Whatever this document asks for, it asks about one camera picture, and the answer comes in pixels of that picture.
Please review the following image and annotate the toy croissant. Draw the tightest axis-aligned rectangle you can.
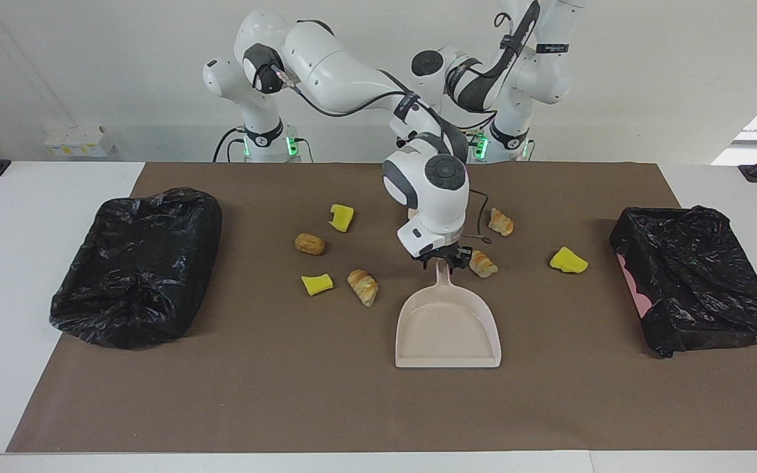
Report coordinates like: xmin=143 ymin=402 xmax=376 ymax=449
xmin=469 ymin=250 xmax=499 ymax=279
xmin=488 ymin=208 xmax=515 ymax=237
xmin=346 ymin=269 xmax=380 ymax=307

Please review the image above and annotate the beige plastic dustpan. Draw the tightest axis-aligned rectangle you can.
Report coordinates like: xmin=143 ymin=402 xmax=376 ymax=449
xmin=395 ymin=260 xmax=503 ymax=369

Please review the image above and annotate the notched yellow sponge piece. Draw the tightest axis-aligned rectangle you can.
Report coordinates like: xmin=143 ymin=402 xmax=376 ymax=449
xmin=328 ymin=204 xmax=356 ymax=234

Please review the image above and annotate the brown bread roll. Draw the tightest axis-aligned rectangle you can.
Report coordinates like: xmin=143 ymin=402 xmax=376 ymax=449
xmin=294 ymin=233 xmax=326 ymax=256

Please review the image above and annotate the pink plastic bin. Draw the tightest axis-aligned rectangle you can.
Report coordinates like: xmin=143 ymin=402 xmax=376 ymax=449
xmin=617 ymin=255 xmax=652 ymax=319

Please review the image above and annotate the black plastic trash bag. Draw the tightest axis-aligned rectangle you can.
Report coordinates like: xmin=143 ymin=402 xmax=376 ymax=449
xmin=49 ymin=187 xmax=223 ymax=350
xmin=610 ymin=205 xmax=757 ymax=359

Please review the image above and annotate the brown table mat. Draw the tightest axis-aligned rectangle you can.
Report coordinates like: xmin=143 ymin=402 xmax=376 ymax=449
xmin=6 ymin=162 xmax=757 ymax=454

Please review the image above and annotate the white power socket box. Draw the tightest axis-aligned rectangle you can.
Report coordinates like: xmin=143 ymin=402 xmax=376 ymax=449
xmin=43 ymin=125 xmax=116 ymax=158

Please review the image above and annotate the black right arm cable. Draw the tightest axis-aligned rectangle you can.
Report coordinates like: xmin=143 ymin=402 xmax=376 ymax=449
xmin=272 ymin=62 xmax=492 ymax=244

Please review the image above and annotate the black base cable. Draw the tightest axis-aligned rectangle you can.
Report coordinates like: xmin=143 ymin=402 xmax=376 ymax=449
xmin=213 ymin=127 xmax=248 ymax=163

